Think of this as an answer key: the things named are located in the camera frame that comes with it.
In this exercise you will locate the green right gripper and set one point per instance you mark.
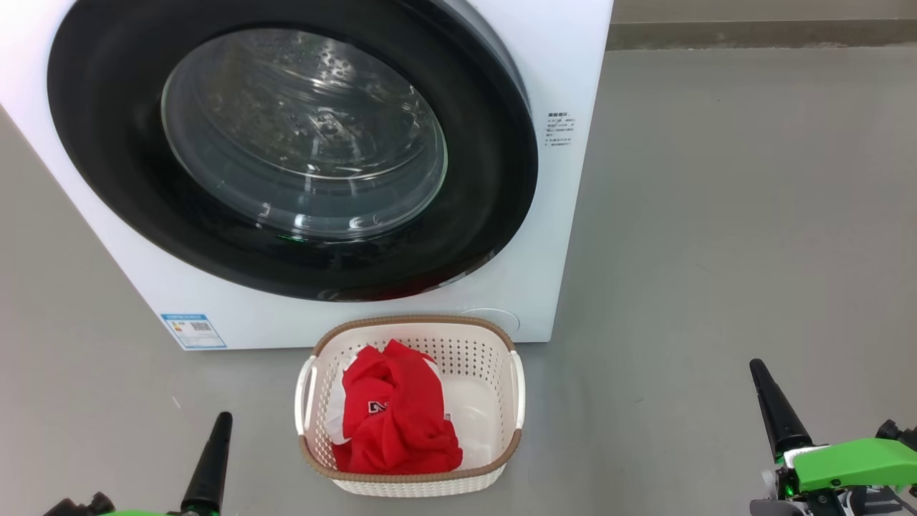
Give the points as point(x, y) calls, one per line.
point(852, 466)

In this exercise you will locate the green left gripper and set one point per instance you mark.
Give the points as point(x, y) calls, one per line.
point(143, 513)

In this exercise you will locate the red garment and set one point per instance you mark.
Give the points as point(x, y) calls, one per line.
point(401, 423)

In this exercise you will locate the black round washing machine door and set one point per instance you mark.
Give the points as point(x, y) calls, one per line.
point(107, 143)

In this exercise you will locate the white washing machine body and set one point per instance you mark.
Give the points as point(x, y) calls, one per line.
point(566, 236)

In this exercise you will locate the cream perforated laundry basket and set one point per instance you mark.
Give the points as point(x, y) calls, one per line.
point(494, 401)

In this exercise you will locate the blue energy label sticker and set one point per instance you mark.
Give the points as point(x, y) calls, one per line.
point(193, 331)

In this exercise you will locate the small text sticker on washer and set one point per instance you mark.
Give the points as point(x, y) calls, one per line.
point(559, 129)

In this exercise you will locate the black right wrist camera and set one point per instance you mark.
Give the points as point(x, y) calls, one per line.
point(899, 431)

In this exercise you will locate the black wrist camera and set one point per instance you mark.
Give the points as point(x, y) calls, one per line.
point(75, 505)
point(899, 431)

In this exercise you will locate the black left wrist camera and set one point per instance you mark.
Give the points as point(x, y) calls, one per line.
point(75, 505)

